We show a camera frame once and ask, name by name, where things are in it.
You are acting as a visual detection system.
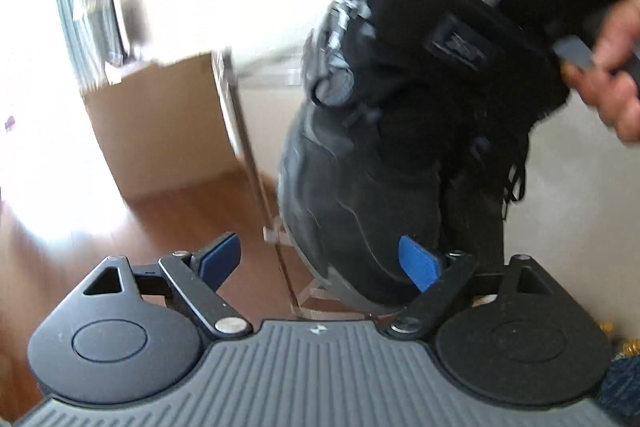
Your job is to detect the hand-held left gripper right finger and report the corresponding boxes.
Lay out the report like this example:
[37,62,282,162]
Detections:
[387,234,556,340]

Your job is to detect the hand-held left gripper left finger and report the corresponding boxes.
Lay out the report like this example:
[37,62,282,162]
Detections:
[82,231,253,340]

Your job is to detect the metal shoe rack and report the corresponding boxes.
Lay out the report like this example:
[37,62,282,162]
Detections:
[212,49,351,320]

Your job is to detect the black high-top sneaker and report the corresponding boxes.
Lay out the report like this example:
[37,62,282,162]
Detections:
[276,0,571,314]

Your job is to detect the person's right hand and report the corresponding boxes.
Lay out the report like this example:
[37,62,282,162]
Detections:
[560,0,640,142]

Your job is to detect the cardboard box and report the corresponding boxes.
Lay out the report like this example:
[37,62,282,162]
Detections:
[82,49,251,202]

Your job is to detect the blue knitted cloth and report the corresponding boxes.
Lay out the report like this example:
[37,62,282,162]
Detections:
[597,352,640,419]

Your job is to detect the grey curtain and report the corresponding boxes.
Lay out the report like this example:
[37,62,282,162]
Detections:
[52,0,126,80]

